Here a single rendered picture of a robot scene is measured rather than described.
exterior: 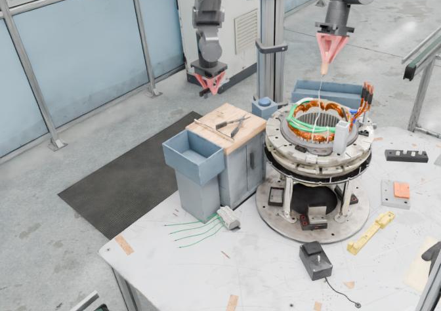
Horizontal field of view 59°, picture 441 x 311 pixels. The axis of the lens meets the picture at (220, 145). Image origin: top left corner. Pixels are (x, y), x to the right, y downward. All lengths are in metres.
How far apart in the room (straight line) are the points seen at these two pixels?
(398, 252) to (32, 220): 2.16
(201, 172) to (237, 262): 0.30
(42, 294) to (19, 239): 0.48
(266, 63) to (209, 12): 0.52
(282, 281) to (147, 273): 0.41
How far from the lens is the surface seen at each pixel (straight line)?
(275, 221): 1.33
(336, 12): 1.10
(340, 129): 1.10
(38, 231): 2.70
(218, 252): 1.28
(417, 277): 1.31
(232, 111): 1.37
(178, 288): 1.22
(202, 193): 1.26
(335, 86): 1.56
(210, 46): 1.08
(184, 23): 3.62
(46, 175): 3.10
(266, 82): 1.63
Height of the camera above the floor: 1.79
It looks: 37 degrees down
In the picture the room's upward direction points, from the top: 5 degrees counter-clockwise
